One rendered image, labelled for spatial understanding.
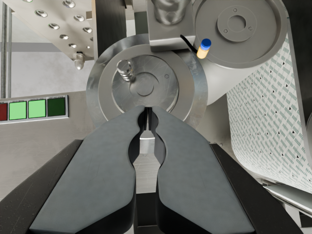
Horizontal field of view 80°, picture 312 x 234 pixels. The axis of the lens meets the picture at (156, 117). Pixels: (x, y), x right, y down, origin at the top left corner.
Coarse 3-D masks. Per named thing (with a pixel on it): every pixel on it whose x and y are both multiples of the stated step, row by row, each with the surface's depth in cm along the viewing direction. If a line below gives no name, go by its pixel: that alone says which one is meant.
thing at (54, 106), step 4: (48, 100) 57; (52, 100) 57; (56, 100) 57; (60, 100) 57; (48, 104) 57; (52, 104) 57; (56, 104) 57; (60, 104) 57; (64, 104) 56; (48, 108) 57; (52, 108) 57; (56, 108) 56; (60, 108) 56; (64, 108) 56; (48, 112) 56; (52, 112) 56; (56, 112) 56; (60, 112) 56; (64, 112) 56
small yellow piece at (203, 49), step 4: (180, 36) 20; (184, 40) 19; (204, 40) 16; (208, 40) 16; (188, 44) 19; (204, 44) 16; (208, 44) 16; (192, 48) 19; (200, 48) 17; (204, 48) 16; (208, 48) 16; (196, 52) 18; (200, 52) 17; (204, 52) 17; (200, 56) 18; (204, 56) 18
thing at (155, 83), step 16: (144, 64) 21; (160, 64) 21; (112, 80) 21; (144, 80) 21; (160, 80) 21; (176, 80) 20; (112, 96) 21; (128, 96) 20; (144, 96) 21; (160, 96) 20; (176, 96) 20
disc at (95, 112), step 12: (132, 36) 23; (144, 36) 23; (108, 48) 23; (120, 48) 23; (108, 60) 23; (192, 60) 23; (96, 72) 23; (192, 72) 22; (204, 72) 23; (96, 84) 23; (204, 84) 22; (96, 96) 23; (204, 96) 22; (96, 108) 23; (192, 108) 22; (204, 108) 22; (96, 120) 22; (192, 120) 22; (144, 144) 22
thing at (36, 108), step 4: (40, 100) 57; (44, 100) 57; (32, 104) 57; (36, 104) 57; (40, 104) 57; (44, 104) 57; (32, 108) 57; (36, 108) 57; (40, 108) 57; (44, 108) 57; (32, 112) 57; (36, 112) 57; (40, 112) 57; (44, 112) 56; (32, 116) 57; (36, 116) 56; (40, 116) 56; (44, 116) 56
